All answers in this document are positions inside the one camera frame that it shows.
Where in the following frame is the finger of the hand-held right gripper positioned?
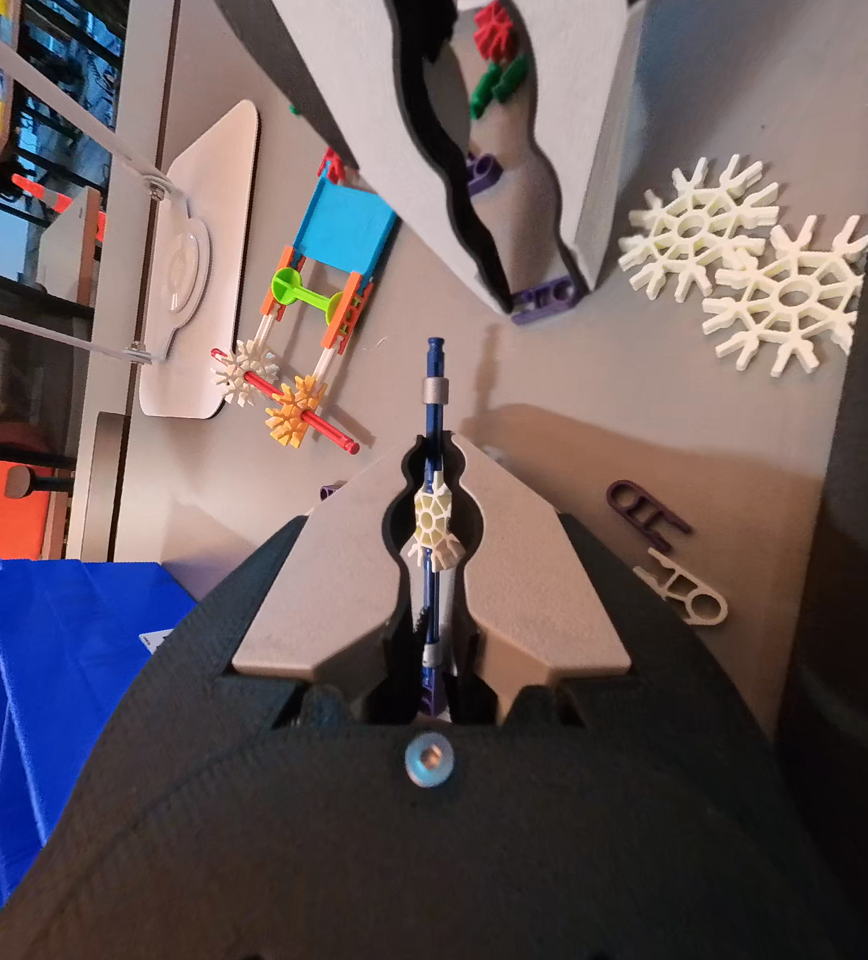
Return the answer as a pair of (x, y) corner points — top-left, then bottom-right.
(269, 0), (514, 315)
(527, 0), (645, 292)

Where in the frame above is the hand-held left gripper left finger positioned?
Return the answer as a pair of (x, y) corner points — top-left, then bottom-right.
(231, 433), (424, 725)

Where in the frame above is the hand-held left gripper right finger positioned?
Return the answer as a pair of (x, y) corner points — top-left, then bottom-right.
(445, 431), (632, 725)

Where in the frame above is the blue plastic rod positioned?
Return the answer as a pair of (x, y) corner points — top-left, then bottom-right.
(422, 337), (452, 481)
(420, 558), (444, 687)

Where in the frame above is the small white snowflake connector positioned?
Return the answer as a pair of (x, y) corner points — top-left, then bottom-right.
(406, 480), (467, 573)

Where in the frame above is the red fan connector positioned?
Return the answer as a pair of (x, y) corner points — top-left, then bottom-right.
(473, 0), (519, 60)

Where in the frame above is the white fan connector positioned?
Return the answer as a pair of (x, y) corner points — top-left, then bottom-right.
(632, 546), (729, 627)

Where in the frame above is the large white snowflake connector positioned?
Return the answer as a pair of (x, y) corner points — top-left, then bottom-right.
(701, 215), (868, 376)
(617, 153), (780, 303)

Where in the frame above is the blue plastic bin with tag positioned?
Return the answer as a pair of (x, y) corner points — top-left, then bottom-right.
(0, 555), (199, 912)

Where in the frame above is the orange traffic cone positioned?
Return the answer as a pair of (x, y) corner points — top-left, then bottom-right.
(10, 172), (75, 215)

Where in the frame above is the grey side table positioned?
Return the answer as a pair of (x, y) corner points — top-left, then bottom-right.
(35, 187), (105, 305)

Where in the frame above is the dark cabinet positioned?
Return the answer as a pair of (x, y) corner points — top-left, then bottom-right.
(0, 258), (98, 451)

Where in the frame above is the colourful toy car frame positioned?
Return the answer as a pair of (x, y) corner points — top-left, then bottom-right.
(209, 146), (399, 456)

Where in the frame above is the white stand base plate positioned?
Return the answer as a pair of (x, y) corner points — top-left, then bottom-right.
(0, 11), (261, 420)

